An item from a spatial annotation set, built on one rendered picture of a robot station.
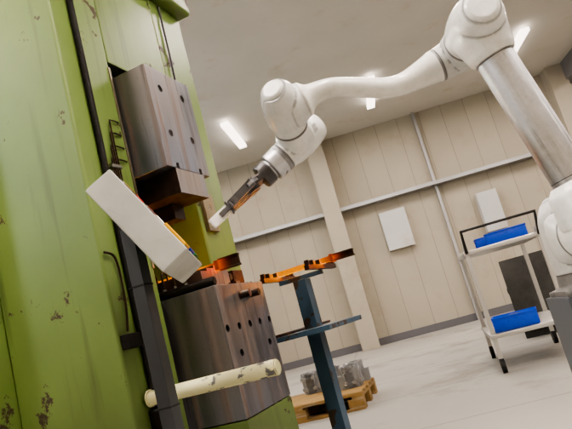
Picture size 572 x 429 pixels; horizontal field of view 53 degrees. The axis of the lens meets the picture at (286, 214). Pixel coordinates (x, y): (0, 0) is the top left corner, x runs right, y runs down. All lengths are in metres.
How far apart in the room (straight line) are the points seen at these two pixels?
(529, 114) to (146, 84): 1.30
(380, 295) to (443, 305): 1.06
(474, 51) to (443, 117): 9.07
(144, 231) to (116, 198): 0.11
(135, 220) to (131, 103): 0.85
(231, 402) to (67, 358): 0.53
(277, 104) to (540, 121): 0.67
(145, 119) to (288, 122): 0.72
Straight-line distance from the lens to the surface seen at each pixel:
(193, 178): 2.19
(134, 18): 2.65
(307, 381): 5.03
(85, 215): 1.90
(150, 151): 2.12
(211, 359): 1.98
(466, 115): 10.75
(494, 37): 1.62
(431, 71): 1.77
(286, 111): 1.57
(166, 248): 1.41
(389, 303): 10.10
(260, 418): 2.04
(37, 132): 2.09
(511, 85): 1.61
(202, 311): 1.98
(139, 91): 2.20
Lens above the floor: 0.72
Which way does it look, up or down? 11 degrees up
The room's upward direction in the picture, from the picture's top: 15 degrees counter-clockwise
